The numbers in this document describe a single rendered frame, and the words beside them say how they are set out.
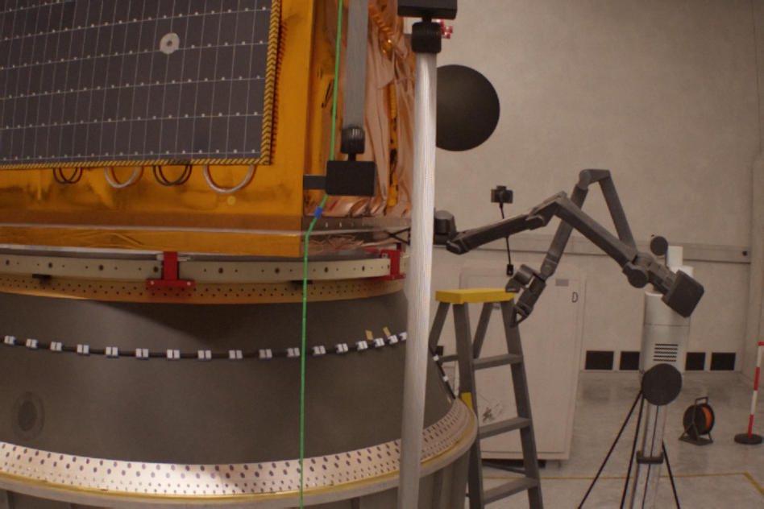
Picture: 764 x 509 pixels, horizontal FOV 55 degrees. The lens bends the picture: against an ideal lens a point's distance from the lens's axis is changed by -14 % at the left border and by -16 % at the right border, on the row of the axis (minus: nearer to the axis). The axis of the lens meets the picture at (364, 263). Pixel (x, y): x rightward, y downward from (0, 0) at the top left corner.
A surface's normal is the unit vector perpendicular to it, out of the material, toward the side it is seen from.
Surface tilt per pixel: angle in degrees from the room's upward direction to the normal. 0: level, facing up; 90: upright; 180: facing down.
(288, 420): 62
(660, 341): 100
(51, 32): 90
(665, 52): 90
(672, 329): 90
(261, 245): 90
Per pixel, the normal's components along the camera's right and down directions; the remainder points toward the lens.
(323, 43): 0.63, -0.02
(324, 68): 0.43, -0.01
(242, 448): 0.40, -0.41
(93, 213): -0.18, 0.05
